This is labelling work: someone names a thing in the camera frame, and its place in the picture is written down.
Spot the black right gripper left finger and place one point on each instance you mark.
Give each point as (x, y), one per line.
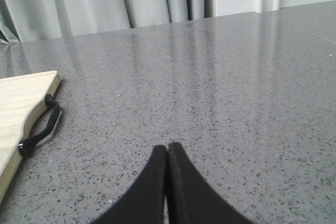
(144, 200)

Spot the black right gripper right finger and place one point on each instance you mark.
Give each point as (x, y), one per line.
(190, 198)

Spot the light wooden cutting board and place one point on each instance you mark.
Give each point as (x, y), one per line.
(23, 100)

